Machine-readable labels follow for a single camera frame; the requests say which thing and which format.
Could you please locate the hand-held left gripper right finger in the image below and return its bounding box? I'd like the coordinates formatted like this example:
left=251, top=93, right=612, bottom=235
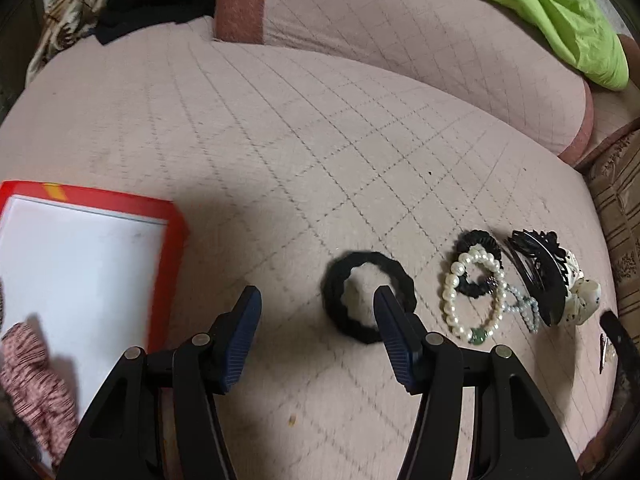
left=372, top=285, right=583, bottom=480

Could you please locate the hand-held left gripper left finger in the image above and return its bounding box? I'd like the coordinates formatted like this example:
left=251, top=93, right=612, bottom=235
left=60, top=285, right=263, bottom=480

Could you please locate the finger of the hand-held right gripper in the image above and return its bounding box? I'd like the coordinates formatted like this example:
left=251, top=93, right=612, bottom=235
left=599, top=310, right=640, bottom=411

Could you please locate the white black-dotted scrunchie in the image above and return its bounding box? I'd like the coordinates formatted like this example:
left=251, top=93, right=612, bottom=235
left=560, top=249, right=602, bottom=327

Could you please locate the white pearl bracelet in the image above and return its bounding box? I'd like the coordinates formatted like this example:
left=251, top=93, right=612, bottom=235
left=440, top=248, right=506, bottom=343

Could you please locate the black ruffled hair tie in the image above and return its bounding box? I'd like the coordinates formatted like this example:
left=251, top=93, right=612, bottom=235
left=454, top=230, right=503, bottom=297
left=321, top=251, right=418, bottom=345

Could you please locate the black hair claw clip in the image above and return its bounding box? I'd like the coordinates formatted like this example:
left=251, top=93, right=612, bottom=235
left=506, top=230, right=571, bottom=328

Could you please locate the pale grey bead bracelet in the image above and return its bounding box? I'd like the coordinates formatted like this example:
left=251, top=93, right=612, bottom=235
left=492, top=280, right=541, bottom=333

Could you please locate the red cardboard box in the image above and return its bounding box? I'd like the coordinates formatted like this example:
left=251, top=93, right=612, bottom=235
left=0, top=180, right=190, bottom=471

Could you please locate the small metal hair clip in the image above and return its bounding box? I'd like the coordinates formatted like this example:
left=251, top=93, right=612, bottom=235
left=598, top=335, right=613, bottom=376

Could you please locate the brown striped cushion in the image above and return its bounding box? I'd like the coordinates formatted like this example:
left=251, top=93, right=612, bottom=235
left=575, top=127, right=640, bottom=306

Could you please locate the pink plaid scrunchie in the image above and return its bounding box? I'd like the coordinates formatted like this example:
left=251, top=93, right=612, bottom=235
left=0, top=322, right=81, bottom=466

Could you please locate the beige leaf-print cloth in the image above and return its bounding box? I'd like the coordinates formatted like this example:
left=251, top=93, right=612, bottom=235
left=25, top=0, right=118, bottom=86

